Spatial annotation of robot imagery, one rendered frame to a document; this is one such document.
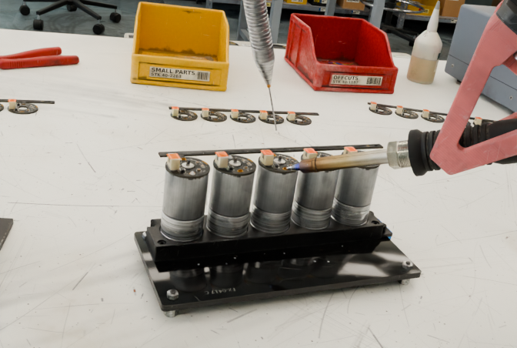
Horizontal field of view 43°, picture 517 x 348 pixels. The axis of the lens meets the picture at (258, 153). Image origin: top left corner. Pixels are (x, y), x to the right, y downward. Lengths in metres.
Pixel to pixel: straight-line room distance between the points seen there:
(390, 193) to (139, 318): 0.25
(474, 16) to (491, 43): 0.54
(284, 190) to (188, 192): 0.06
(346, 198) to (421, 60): 0.44
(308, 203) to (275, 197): 0.03
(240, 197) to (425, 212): 0.18
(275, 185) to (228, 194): 0.03
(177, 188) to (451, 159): 0.14
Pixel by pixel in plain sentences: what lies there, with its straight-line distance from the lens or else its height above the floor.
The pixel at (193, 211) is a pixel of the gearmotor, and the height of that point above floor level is 0.79.
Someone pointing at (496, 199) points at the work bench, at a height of 0.75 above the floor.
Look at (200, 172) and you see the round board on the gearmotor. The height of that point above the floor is 0.81.
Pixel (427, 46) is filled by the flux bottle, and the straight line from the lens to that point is 0.82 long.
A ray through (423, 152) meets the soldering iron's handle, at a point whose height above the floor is 0.85.
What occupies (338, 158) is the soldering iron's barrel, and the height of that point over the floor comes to 0.83.
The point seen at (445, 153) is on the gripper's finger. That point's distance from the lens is 0.33.
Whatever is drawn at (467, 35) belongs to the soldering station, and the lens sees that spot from 0.85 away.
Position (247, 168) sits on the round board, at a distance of 0.37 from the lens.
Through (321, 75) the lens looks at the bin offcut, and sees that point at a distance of 0.72.
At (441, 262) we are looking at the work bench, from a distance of 0.45.
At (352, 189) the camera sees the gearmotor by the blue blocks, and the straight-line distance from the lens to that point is 0.40.
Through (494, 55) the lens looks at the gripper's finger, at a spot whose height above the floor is 0.91.
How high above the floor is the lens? 0.97
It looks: 24 degrees down
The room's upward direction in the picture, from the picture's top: 8 degrees clockwise
